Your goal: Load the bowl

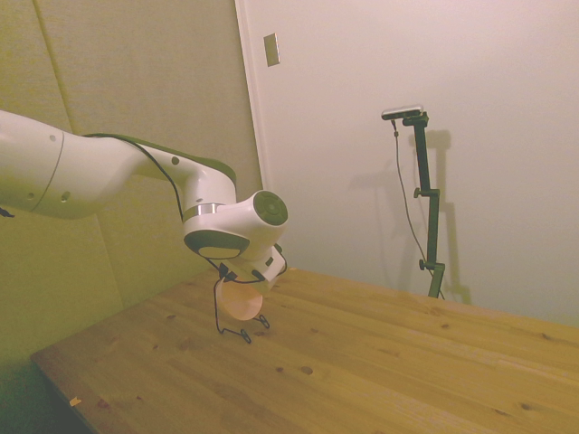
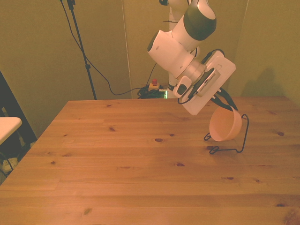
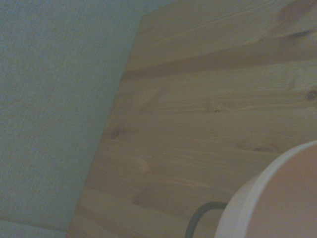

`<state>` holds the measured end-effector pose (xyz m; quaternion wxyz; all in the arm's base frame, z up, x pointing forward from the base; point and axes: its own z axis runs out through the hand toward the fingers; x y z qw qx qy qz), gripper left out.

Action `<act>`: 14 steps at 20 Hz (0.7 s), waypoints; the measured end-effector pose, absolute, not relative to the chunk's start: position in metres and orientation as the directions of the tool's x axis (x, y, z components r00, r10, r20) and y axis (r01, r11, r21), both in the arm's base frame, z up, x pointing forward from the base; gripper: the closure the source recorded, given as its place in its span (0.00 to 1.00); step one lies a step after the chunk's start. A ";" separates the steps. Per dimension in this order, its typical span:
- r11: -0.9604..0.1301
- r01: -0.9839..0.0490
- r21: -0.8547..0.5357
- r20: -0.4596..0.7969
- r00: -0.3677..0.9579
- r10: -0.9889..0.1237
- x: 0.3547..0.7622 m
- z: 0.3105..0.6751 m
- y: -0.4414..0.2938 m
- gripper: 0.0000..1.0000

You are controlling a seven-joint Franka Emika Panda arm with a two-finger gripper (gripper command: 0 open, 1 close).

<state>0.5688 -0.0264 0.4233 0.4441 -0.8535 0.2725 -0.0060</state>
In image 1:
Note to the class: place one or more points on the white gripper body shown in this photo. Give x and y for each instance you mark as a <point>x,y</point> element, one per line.
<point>272,264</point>

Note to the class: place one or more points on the pink plastic bowl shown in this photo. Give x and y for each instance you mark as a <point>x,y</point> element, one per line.
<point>242,305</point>

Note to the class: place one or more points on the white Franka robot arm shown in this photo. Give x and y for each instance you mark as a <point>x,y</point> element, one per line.
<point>90,172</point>

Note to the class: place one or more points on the small orange tape scrap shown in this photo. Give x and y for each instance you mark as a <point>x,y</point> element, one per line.
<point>75,400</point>

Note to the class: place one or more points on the beige wrist camera mount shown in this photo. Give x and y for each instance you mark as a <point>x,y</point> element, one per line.
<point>242,271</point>

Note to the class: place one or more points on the black camera stand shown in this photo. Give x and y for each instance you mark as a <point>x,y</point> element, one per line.
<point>428,199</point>

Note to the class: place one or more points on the grey exterior camera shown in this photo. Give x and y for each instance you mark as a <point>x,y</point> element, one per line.
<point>402,111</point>

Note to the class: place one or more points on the grey wall switch plate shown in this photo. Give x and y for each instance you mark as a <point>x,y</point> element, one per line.
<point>272,50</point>

